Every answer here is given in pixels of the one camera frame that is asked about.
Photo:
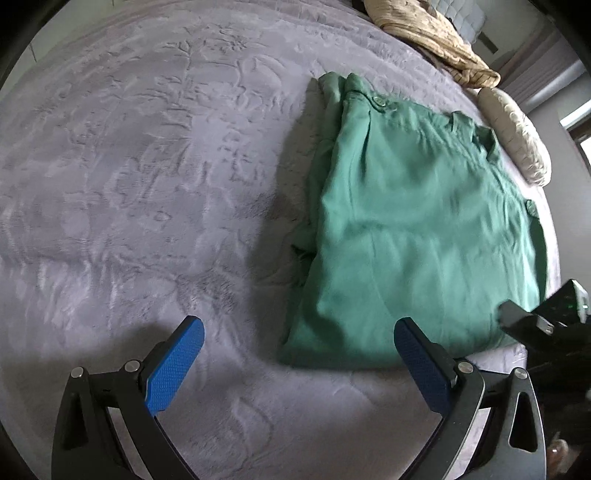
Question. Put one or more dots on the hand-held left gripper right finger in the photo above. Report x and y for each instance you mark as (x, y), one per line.
(425, 369)

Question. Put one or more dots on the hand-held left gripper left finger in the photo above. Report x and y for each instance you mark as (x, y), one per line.
(175, 364)

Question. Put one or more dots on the green work jacket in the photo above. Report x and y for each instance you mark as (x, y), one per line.
(415, 230)

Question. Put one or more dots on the purple embossed bedspread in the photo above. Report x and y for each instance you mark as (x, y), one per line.
(138, 184)

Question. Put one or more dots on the round cream pleated cushion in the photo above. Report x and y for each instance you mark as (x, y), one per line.
(519, 134)

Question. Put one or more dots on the window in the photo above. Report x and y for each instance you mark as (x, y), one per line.
(579, 134)

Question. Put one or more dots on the beige crumpled blanket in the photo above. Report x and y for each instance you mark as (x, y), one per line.
(429, 41)

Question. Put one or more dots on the grey tufted headboard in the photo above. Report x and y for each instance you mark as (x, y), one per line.
(461, 16)

